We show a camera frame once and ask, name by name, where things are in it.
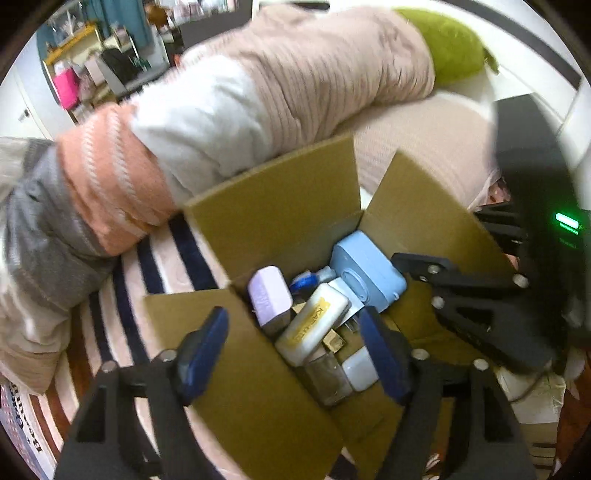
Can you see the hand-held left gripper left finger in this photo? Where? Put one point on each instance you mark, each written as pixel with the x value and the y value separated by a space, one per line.
pixel 203 355

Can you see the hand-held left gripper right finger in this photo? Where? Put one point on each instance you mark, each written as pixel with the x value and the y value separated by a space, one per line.
pixel 383 355

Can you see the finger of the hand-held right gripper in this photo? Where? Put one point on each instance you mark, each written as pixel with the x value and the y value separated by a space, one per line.
pixel 503 221
pixel 471 304

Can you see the white earbuds case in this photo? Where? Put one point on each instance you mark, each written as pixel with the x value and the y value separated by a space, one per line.
pixel 360 371

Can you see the gold box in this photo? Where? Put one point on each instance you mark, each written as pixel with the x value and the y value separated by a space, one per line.
pixel 334 342

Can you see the clear perfume bottle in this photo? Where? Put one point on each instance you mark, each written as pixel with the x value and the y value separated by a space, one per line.
pixel 330 378

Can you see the white bottle with yellow label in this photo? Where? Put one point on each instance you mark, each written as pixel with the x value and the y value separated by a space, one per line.
pixel 314 323

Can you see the white card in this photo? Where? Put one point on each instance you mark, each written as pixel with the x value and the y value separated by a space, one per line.
pixel 346 288

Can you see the lilac box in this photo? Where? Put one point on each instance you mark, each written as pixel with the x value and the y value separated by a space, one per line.
pixel 268 295

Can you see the blue square speaker device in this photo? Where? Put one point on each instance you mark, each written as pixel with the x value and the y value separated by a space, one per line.
pixel 364 263

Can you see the blue and white lens case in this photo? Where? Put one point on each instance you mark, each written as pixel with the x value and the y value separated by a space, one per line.
pixel 304 280

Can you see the cardboard box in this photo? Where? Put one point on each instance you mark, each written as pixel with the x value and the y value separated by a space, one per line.
pixel 277 217

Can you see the striped printed blanket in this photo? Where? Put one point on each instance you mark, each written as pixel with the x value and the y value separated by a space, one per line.
pixel 138 277

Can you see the beige pillow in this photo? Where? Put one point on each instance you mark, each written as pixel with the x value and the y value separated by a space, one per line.
pixel 425 129

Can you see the white headboard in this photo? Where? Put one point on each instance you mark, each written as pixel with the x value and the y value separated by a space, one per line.
pixel 531 60

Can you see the green pillow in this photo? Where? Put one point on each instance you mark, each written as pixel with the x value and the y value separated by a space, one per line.
pixel 448 41

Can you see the striped pink and grey duvet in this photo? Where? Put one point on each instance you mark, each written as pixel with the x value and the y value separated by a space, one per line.
pixel 300 92

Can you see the pink bag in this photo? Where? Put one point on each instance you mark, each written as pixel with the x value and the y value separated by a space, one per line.
pixel 65 90

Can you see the black clothes on chair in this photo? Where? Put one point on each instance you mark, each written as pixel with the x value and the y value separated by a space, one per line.
pixel 117 67

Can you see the yellow shelf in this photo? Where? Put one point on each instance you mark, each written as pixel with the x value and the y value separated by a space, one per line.
pixel 74 44

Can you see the teal curtain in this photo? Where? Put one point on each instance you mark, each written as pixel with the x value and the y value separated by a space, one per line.
pixel 120 16

